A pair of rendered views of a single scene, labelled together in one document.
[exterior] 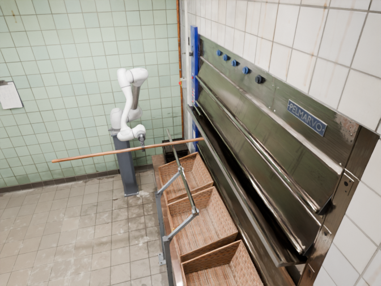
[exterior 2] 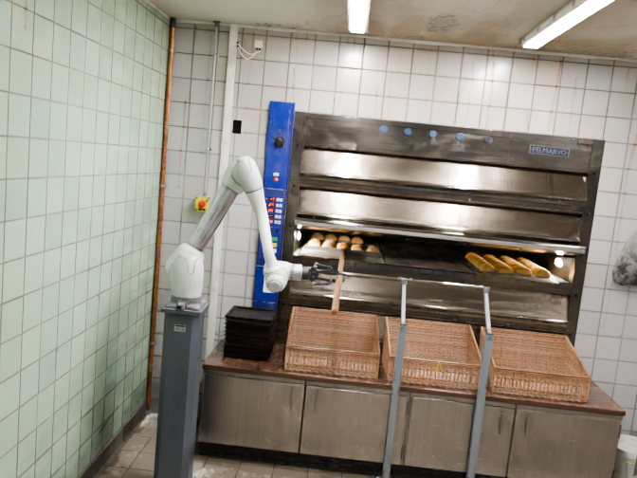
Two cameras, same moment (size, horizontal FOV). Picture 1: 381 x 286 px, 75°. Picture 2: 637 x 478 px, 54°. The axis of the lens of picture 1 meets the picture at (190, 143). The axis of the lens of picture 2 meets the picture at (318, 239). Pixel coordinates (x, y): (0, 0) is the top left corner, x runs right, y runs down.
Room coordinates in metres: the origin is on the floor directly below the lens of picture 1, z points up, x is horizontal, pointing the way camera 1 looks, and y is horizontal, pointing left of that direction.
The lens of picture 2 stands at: (1.18, 3.75, 1.81)
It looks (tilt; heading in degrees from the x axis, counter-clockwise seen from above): 7 degrees down; 286
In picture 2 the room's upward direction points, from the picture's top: 6 degrees clockwise
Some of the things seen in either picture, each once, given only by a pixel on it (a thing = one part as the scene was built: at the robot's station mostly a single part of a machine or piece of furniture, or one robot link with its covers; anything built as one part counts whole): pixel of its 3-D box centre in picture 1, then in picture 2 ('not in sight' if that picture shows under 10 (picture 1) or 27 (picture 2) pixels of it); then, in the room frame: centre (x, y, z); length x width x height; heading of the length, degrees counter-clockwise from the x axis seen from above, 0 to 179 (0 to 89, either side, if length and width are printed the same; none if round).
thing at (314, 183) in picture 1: (236, 103); (442, 174); (1.54, -0.32, 1.80); 1.79 x 0.11 x 0.19; 13
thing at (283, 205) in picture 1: (233, 137); (437, 214); (1.54, -0.32, 1.54); 1.79 x 0.11 x 0.19; 13
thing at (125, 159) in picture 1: (126, 163); (178, 397); (2.66, 0.86, 0.50); 0.21 x 0.21 x 1.00; 14
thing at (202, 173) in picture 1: (183, 179); (333, 340); (2.04, 0.08, 0.72); 0.56 x 0.49 x 0.28; 15
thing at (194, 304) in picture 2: (117, 128); (185, 301); (2.65, 0.88, 1.03); 0.22 x 0.18 x 0.06; 104
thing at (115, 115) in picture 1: (117, 117); (187, 273); (2.66, 0.86, 1.17); 0.18 x 0.16 x 0.22; 128
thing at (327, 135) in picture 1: (243, 74); (445, 142); (1.54, -0.34, 1.99); 1.80 x 0.08 x 0.21; 13
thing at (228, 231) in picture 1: (199, 223); (430, 351); (1.46, -0.06, 0.72); 0.56 x 0.49 x 0.28; 14
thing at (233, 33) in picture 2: (187, 85); (220, 207); (2.89, 0.02, 1.45); 0.05 x 0.02 x 2.30; 13
